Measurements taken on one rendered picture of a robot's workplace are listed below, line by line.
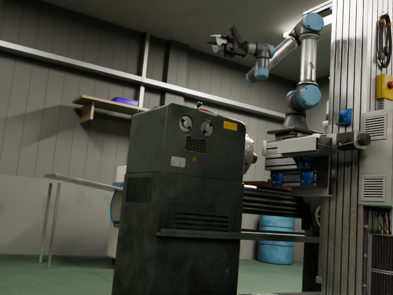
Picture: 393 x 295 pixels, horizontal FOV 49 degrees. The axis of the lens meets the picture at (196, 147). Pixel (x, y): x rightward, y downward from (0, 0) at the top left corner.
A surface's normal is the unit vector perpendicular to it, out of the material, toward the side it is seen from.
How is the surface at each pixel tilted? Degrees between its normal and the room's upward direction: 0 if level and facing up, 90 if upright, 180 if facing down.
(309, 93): 98
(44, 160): 90
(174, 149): 90
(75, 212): 90
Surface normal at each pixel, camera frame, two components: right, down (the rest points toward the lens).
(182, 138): 0.57, -0.07
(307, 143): -0.84, -0.15
